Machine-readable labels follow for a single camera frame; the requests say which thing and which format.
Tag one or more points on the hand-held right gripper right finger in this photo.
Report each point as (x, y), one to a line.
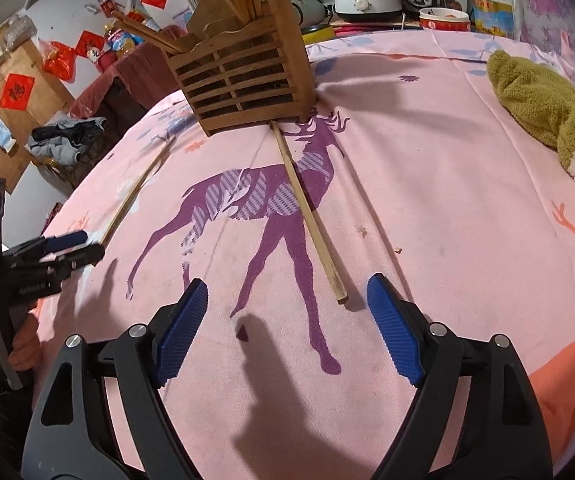
(395, 330)

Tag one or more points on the red and white bowl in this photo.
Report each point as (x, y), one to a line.
(445, 24)

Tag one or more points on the blue face mask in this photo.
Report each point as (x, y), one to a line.
(1, 132)

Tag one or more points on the brown red cloth cover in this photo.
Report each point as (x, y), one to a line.
(112, 90)

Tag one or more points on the dark clothes pile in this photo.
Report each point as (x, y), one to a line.
(62, 140)

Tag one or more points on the olive green plush cloth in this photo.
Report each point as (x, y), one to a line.
(532, 100)

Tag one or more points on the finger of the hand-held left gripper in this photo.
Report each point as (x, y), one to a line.
(82, 257)
(62, 242)

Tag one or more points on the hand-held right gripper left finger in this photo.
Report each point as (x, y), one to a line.
(182, 335)

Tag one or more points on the pale green rice cooker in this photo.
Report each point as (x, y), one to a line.
(307, 2)

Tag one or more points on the person's left hand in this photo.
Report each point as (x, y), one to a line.
(27, 350)

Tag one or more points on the pink deer print bed sheet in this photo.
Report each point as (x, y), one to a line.
(442, 185)

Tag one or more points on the white kitchen appliance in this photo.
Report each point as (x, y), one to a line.
(367, 5)

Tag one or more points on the red plastic bag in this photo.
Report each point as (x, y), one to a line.
(59, 60)

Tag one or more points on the wooden chopstick holder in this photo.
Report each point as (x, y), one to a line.
(247, 90)

